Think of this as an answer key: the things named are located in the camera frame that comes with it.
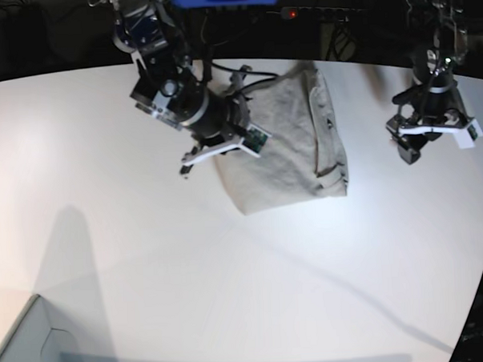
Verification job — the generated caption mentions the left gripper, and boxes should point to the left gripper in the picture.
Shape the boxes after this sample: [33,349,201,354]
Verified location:
[386,86,475,165]

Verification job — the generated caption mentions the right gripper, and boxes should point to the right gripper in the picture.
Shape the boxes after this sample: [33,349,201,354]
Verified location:
[179,66,258,178]

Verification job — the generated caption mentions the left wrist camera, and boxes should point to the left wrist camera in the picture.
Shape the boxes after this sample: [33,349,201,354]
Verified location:
[453,119,483,150]

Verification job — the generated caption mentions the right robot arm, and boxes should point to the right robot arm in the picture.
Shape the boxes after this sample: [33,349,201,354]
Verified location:
[87,0,274,177]

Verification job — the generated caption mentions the light grey t-shirt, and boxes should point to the light grey t-shirt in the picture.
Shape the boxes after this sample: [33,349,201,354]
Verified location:
[215,61,349,215]

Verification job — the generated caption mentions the black power strip red light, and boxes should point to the black power strip red light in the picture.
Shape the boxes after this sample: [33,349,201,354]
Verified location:
[279,6,368,23]

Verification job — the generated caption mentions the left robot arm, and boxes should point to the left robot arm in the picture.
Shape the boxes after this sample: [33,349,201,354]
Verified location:
[386,0,483,165]

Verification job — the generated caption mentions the grey bin at corner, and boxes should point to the grey bin at corner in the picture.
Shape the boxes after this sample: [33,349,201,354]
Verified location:
[0,291,122,362]

